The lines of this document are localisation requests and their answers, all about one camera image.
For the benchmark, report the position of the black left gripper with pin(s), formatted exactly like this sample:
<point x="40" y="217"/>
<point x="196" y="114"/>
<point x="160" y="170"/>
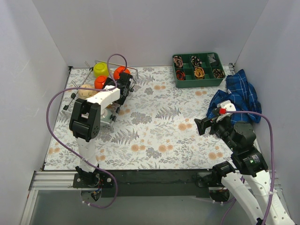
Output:
<point x="126" y="78"/>

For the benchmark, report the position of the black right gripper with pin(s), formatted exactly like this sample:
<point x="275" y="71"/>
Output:
<point x="211" y="124"/>

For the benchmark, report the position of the mint green bowl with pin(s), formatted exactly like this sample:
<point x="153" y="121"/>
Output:
<point x="105" y="117"/>

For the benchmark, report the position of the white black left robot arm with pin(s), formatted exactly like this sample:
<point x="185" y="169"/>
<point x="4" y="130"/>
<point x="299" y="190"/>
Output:
<point x="86" y="120"/>

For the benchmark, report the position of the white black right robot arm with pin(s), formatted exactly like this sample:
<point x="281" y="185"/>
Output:
<point x="247" y="177"/>

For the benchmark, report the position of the orange bowl rear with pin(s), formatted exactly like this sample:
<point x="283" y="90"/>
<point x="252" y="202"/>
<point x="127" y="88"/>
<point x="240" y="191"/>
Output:
<point x="120" y="70"/>

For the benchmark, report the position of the orange bowl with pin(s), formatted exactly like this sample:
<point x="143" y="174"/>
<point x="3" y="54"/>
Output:
<point x="120" y="70"/>
<point x="100" y="82"/>

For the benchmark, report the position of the orange bowl front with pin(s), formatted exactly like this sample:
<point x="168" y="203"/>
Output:
<point x="100" y="82"/>

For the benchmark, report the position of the lime green bowl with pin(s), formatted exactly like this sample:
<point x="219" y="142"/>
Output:
<point x="100" y="69"/>

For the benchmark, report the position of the beige bowl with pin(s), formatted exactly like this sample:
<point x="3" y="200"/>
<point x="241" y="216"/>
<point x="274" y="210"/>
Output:
<point x="84" y="94"/>

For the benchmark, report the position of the floral table mat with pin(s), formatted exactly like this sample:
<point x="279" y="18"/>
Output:
<point x="155" y="127"/>

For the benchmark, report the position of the blue plaid cloth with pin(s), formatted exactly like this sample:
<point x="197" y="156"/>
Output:
<point x="240" y="92"/>

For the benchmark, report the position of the green compartment tray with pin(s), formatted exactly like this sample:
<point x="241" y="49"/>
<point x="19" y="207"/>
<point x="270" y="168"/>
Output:
<point x="193" y="70"/>

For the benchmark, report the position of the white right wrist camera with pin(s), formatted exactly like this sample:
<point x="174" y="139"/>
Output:
<point x="225" y="108"/>

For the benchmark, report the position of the metal wire dish rack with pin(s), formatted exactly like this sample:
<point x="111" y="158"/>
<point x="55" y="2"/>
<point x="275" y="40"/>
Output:
<point x="89" y="79"/>

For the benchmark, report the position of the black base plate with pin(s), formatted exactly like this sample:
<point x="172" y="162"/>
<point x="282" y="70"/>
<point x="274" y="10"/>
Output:
<point x="182" y="182"/>

